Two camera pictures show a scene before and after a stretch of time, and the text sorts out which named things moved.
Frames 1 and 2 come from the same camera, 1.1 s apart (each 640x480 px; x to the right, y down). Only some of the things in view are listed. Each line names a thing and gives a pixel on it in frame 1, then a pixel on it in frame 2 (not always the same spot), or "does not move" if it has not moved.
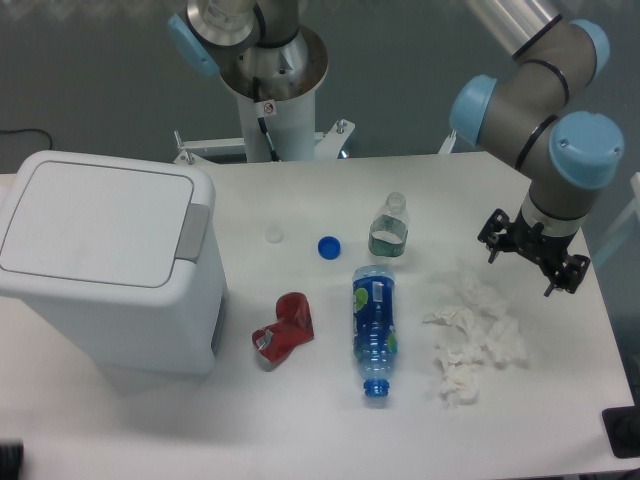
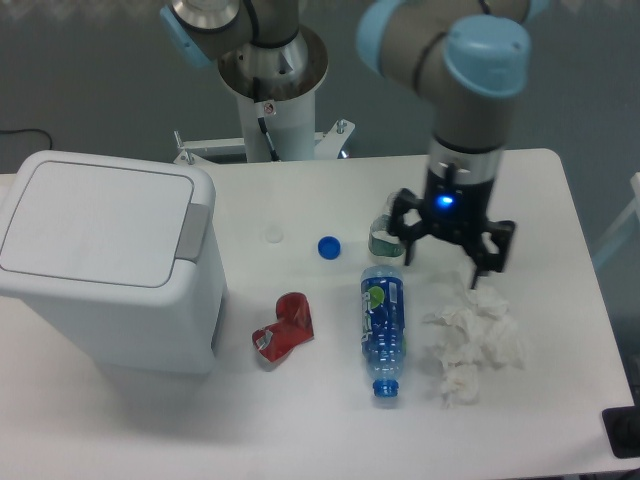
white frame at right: x=635 y=185 does not move
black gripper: x=544 y=249 → x=456 y=206
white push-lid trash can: x=120 y=257 does not move
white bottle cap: x=273 y=235 does not move
